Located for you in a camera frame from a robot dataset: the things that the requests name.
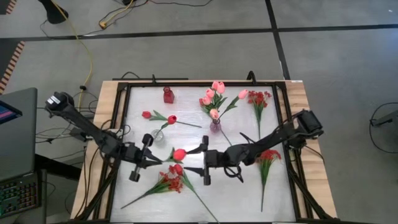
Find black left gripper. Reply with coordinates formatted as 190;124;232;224
123;134;162;182

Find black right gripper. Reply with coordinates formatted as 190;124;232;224
186;136;234;186

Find clear glass vase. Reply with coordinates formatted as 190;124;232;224
150;129;165;144

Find red glass vase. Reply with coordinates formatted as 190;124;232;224
163;86;175;104

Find black power adapter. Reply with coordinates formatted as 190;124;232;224
68;126;94;142

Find black desk crossbar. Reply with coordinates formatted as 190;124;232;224
34;154;81;181

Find grey laptop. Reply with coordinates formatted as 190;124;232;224
0;86;39;183

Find backlit keyboard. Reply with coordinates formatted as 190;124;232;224
0;172;41;218

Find striped floor mat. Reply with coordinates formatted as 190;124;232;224
0;40;25;94

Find black floor stand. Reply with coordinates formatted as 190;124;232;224
37;0;69;25

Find black aluminium table frame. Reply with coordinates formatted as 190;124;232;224
70;79;338;224

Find yellow power cable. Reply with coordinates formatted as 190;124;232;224
49;0;94;113

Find yellow extension cable plug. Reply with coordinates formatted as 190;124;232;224
98;0;134;29

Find black cable loop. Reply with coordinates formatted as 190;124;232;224
368;102;398;153

